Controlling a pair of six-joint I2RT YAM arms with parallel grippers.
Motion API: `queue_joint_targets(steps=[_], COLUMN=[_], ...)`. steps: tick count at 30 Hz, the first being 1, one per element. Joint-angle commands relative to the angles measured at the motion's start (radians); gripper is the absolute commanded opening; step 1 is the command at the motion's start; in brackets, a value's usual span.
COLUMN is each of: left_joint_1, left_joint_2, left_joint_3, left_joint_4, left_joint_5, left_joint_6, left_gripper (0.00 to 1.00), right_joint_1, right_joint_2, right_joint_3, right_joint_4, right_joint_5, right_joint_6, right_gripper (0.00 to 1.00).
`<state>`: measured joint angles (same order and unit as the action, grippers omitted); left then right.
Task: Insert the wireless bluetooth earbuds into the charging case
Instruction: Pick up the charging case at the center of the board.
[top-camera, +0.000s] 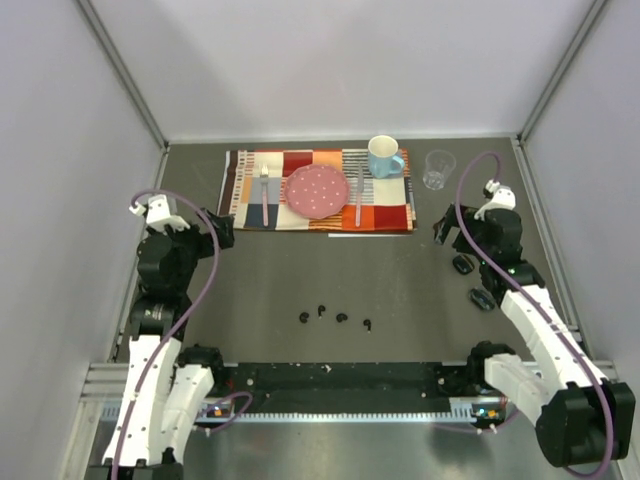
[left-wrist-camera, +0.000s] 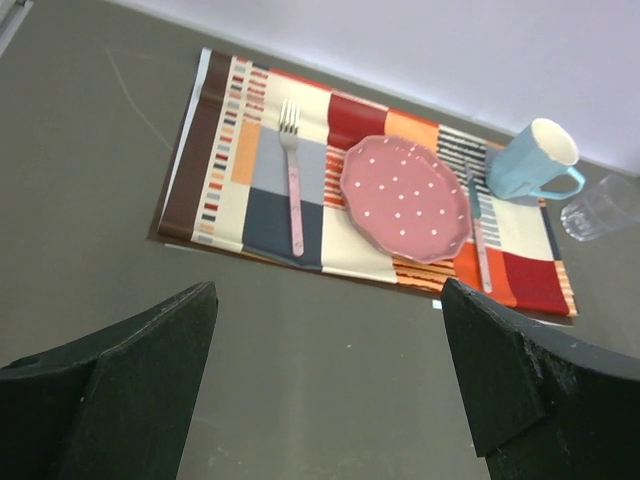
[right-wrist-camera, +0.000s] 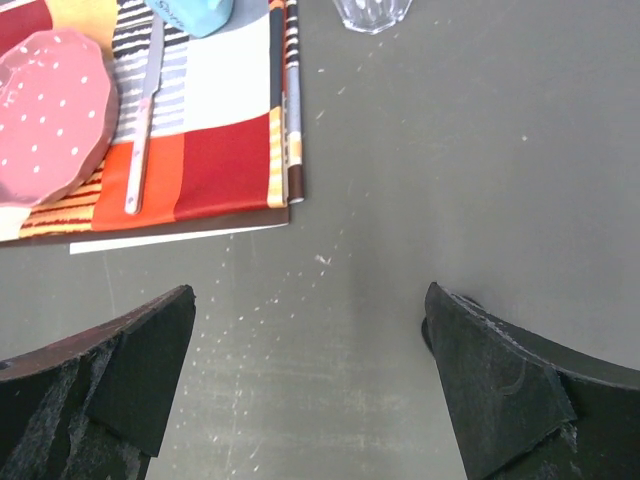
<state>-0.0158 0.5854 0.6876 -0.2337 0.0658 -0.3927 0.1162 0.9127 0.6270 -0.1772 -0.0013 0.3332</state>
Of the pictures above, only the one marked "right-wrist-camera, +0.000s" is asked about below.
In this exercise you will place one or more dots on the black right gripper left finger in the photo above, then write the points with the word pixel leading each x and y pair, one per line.
pixel 96 405

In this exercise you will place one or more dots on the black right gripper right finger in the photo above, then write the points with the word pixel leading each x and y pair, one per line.
pixel 525 407

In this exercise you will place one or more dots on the colourful patchwork placemat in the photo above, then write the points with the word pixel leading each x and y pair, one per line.
pixel 224 151

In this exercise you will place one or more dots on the pink dotted plate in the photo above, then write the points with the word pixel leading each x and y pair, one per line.
pixel 59 111

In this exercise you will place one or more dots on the light blue mug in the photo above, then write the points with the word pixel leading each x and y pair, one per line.
pixel 198 18

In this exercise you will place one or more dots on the clear drinking glass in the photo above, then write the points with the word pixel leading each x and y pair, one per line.
pixel 371 16

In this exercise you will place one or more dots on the knife with pink handle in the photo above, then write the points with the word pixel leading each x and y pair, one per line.
pixel 134 191

